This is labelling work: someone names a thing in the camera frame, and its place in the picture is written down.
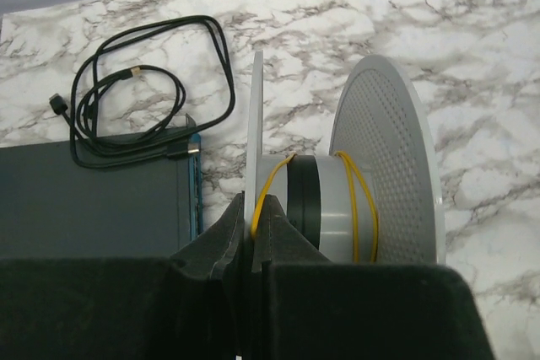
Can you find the dark notebook blue spine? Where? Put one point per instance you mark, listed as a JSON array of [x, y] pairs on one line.
[[52, 208]]

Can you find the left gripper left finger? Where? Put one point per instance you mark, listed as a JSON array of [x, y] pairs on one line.
[[126, 308]]

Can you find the grey plastic cable spool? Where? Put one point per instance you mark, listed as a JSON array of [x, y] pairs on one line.
[[375, 196]]

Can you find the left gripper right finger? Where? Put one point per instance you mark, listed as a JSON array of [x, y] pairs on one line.
[[305, 307]]

